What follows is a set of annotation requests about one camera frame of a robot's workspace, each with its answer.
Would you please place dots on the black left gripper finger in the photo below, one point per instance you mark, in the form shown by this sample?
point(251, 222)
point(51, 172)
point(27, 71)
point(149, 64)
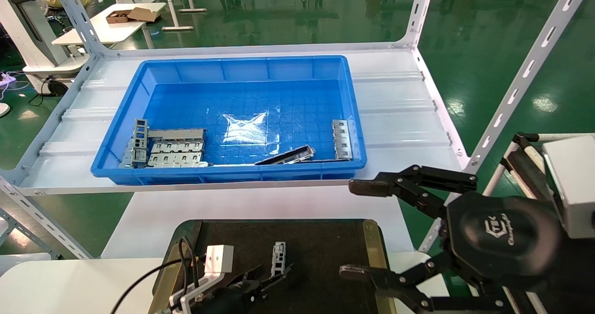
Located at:
point(246, 277)
point(272, 284)

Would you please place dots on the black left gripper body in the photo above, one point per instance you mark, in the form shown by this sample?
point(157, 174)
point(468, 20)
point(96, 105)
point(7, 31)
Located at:
point(223, 302)

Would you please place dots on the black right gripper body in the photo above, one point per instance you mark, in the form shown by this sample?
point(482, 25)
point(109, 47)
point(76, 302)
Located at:
point(502, 239)

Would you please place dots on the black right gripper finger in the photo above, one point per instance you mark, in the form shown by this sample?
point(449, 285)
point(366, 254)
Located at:
point(409, 284)
point(413, 186)

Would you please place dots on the black container tray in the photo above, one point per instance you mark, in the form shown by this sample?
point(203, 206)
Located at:
point(316, 249)

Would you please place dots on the dark metal cage part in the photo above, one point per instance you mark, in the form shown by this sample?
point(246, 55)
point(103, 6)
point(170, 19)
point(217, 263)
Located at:
point(290, 156)

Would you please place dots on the upright grey metal cage part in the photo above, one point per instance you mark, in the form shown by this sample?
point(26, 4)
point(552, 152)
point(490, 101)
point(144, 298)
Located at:
point(139, 155)

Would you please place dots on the white cart with black padding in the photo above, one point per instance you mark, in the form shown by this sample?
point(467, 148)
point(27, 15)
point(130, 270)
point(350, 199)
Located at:
point(525, 170)

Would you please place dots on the clear plastic film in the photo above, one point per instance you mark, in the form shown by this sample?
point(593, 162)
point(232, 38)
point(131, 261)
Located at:
point(241, 128)

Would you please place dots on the blue plastic bin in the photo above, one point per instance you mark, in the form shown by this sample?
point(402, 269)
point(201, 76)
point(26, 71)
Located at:
point(241, 70)

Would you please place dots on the black round floor device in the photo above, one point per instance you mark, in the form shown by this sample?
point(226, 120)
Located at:
point(57, 87)

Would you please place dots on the white table with cardboard box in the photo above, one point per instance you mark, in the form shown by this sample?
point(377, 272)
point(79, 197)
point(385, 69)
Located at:
point(107, 30)

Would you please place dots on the white table with metal legs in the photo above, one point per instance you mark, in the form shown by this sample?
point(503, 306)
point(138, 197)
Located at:
point(174, 3)

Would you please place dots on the brown cardboard box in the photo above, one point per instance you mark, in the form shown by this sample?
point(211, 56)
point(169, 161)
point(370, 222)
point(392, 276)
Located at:
point(121, 16)

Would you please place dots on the white machine stand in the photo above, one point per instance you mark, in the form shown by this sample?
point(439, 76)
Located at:
point(32, 35)

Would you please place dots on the white left camera mount bracket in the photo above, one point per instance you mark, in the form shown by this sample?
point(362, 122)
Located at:
point(195, 293)

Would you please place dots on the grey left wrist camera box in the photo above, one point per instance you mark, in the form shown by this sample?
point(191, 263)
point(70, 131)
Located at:
point(219, 259)

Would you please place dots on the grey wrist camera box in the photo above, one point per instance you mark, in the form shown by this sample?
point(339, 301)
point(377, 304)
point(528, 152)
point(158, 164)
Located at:
point(219, 259)
point(574, 184)

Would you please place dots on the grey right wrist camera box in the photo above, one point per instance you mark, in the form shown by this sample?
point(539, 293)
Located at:
point(574, 184)

